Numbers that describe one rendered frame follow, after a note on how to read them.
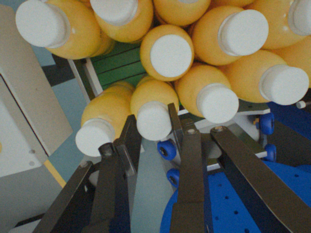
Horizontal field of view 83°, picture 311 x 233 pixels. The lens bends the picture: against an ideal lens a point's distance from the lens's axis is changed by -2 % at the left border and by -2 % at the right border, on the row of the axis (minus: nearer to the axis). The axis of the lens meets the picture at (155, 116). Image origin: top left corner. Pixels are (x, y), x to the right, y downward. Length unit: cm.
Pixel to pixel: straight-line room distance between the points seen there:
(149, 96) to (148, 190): 157
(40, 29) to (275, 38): 24
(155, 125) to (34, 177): 183
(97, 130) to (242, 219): 24
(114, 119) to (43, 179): 174
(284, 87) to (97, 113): 21
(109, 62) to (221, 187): 32
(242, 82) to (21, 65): 28
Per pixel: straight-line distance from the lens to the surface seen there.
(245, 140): 34
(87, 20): 24
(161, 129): 20
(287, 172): 40
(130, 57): 38
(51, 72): 40
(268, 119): 39
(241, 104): 43
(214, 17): 23
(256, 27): 20
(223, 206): 34
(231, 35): 19
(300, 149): 170
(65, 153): 169
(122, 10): 18
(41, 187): 203
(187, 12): 22
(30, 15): 21
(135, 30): 22
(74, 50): 24
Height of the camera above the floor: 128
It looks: 69 degrees down
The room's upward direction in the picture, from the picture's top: 180 degrees clockwise
